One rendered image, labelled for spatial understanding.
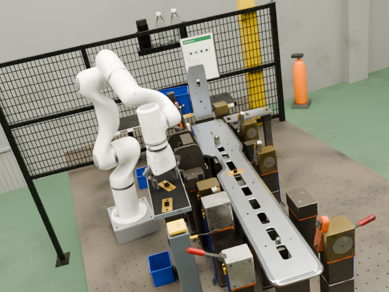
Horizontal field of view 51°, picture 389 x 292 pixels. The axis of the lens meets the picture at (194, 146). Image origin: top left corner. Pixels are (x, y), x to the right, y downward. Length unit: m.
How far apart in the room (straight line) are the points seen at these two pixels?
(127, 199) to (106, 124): 0.42
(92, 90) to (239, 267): 0.95
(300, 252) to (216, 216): 0.33
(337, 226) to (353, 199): 0.76
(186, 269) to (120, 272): 0.59
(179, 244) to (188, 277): 0.15
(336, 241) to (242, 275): 0.34
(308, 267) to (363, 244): 0.58
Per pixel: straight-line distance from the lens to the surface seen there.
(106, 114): 1.86
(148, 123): 1.44
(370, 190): 2.29
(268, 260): 1.44
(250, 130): 2.28
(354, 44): 5.59
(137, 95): 1.53
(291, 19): 5.13
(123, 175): 2.02
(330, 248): 1.47
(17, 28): 4.30
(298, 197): 1.66
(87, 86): 1.78
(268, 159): 1.98
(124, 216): 2.14
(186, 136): 1.91
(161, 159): 1.51
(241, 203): 1.71
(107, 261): 2.09
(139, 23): 2.71
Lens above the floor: 1.99
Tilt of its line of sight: 26 degrees down
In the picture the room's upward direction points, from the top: 11 degrees counter-clockwise
